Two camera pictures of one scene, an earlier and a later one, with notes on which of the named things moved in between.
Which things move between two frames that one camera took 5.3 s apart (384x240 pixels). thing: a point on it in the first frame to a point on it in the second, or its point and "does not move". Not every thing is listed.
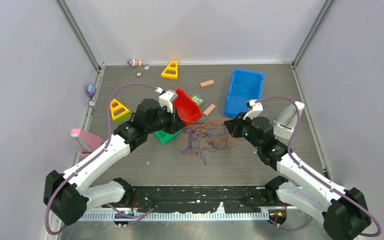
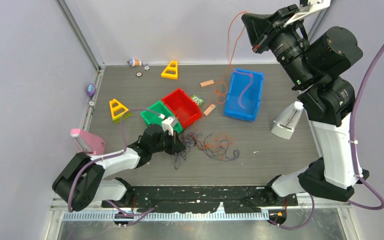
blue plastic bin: [244, 85] does not move
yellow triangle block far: [171, 71] does not move
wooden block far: [207, 83] does not move
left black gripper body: [164, 121] to [164, 144]
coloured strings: [204, 136] to [220, 150]
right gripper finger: [235, 127] to [257, 26]
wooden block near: [208, 110] does not move
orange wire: [201, 128] to [223, 100]
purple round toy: [91, 89] does not move
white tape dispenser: [286, 120] does not move
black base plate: [187, 199] does not move
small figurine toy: [132, 62] does not move
